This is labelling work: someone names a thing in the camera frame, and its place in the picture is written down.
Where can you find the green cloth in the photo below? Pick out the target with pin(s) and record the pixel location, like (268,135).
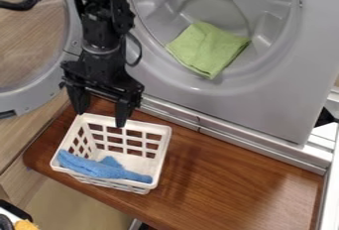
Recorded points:
(206,49)

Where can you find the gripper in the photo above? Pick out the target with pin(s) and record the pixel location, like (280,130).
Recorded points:
(99,72)

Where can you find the washing machine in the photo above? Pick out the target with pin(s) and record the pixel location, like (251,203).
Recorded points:
(247,62)

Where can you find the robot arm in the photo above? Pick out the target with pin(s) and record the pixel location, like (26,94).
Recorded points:
(102,12)

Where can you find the white basket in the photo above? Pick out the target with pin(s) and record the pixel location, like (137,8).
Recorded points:
(114,151)

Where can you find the blue cloth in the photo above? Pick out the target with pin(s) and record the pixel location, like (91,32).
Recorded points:
(101,169)

